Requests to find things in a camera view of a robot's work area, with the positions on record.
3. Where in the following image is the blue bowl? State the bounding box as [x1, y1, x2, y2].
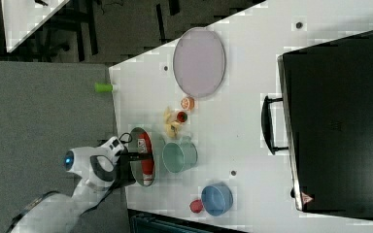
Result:
[201, 183, 233, 216]

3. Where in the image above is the orange slice toy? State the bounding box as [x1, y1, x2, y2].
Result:
[181, 96, 194, 111]

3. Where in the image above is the green oval strainer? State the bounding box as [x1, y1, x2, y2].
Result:
[128, 127, 167, 187]

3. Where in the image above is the green mug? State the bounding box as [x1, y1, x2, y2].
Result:
[162, 136, 198, 173]

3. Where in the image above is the green cylinder clamp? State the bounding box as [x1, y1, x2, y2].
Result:
[94, 83, 114, 93]

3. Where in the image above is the white background table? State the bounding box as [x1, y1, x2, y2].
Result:
[0, 0, 70, 52]

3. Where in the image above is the black toaster oven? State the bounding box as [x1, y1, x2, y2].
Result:
[277, 30, 373, 220]

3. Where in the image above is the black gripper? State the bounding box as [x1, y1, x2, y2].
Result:
[112, 151, 153, 188]

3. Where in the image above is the round grey plate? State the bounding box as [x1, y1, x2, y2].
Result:
[173, 27, 226, 98]

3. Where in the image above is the red round toy fruit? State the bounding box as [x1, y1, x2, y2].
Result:
[189, 199, 204, 214]

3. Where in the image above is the red plush ketchup bottle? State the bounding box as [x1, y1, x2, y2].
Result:
[137, 132, 154, 186]

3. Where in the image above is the red strawberry toy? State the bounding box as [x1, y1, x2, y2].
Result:
[177, 112, 187, 123]

